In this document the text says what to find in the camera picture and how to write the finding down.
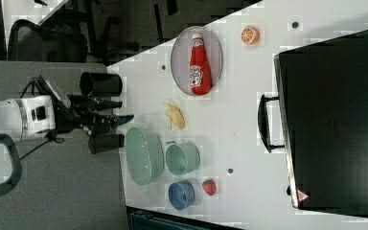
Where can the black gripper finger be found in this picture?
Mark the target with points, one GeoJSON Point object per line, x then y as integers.
{"type": "Point", "coordinates": [100, 105]}
{"type": "Point", "coordinates": [112, 121]}

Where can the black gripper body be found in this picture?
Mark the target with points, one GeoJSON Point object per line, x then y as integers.
{"type": "Point", "coordinates": [80, 114]}

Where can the red felt ketchup bottle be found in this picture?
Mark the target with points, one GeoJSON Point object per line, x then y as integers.
{"type": "Point", "coordinates": [199, 70]}

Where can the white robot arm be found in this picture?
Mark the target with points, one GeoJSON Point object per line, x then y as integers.
{"type": "Point", "coordinates": [33, 118]}

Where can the grey round plate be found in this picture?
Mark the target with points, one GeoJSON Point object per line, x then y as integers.
{"type": "Point", "coordinates": [181, 57]}

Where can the green perforated oval basket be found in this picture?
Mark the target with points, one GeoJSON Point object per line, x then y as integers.
{"type": "Point", "coordinates": [144, 155]}

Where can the yellow banana toy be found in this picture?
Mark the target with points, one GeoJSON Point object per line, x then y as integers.
{"type": "Point", "coordinates": [175, 117]}

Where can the black office chair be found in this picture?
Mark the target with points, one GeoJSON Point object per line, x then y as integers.
{"type": "Point", "coordinates": [47, 43]}

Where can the light green cup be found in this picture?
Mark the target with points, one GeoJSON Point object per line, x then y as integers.
{"type": "Point", "coordinates": [182, 158]}

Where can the blue bowl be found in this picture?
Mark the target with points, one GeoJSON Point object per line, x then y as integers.
{"type": "Point", "coordinates": [181, 194]}

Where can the red strawberry toy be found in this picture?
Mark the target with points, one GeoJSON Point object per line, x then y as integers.
{"type": "Point", "coordinates": [209, 187]}

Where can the orange slice toy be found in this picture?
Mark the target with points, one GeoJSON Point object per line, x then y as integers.
{"type": "Point", "coordinates": [250, 35]}

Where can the black toaster oven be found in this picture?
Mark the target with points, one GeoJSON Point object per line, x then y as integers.
{"type": "Point", "coordinates": [323, 99]}

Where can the upper black cylinder post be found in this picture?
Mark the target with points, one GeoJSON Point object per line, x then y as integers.
{"type": "Point", "coordinates": [100, 85]}

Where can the black cylinder post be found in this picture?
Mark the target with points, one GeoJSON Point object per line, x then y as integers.
{"type": "Point", "coordinates": [100, 85]}
{"type": "Point", "coordinates": [105, 143]}

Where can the lower black cylinder post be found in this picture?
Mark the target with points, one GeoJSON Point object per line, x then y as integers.
{"type": "Point", "coordinates": [105, 143]}

